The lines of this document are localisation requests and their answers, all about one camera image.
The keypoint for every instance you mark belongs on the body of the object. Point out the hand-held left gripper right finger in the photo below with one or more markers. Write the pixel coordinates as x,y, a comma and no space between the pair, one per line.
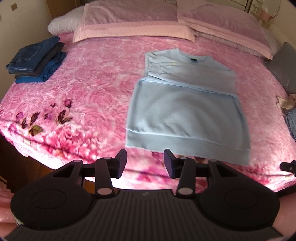
170,164

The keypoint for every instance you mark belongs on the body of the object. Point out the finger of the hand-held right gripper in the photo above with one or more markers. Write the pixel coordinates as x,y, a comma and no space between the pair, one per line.
288,166

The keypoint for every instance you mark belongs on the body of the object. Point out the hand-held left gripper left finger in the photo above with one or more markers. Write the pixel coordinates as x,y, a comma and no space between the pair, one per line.
120,164

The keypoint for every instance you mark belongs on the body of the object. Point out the light blue sweatshirt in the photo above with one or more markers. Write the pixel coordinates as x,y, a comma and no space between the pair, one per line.
185,111

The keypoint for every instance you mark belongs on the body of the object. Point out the unfolded blue denim jeans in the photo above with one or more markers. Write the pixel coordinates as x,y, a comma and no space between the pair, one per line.
291,125

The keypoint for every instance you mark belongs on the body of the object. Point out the beige garment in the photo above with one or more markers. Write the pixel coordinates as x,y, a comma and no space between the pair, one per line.
286,103

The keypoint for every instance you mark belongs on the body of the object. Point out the pink floral blanket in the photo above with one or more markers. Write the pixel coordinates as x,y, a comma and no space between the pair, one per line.
92,92

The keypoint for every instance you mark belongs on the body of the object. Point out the dark bed base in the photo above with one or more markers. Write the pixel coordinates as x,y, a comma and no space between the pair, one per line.
23,171

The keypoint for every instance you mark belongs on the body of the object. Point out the grey pillow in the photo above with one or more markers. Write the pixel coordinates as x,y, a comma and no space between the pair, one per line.
285,67

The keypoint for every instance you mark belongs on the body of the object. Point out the folded bright blue garment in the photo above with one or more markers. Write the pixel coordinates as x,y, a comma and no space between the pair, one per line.
50,69

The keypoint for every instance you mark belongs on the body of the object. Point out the folded dark grey garment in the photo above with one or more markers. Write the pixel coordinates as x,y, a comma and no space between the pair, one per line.
49,58

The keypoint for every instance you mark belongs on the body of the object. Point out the striped ruffled pillow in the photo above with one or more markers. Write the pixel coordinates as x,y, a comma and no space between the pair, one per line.
222,41

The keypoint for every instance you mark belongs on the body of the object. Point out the folded blue denim jeans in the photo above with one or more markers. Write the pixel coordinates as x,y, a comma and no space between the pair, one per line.
30,54

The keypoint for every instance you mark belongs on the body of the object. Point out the pink pillow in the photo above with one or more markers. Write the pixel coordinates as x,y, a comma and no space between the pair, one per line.
129,20
226,25

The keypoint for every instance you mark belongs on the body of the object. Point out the white ruffled pillow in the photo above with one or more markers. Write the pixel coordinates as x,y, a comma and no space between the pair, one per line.
64,22

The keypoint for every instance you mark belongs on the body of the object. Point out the oval mirror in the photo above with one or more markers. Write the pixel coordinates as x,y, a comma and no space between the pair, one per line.
272,7

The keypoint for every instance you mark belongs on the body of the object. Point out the wooden door frame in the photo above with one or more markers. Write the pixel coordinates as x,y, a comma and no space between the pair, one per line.
54,7

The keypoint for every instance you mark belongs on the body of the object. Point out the gold wall plate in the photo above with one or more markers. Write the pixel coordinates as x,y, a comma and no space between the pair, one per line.
14,6

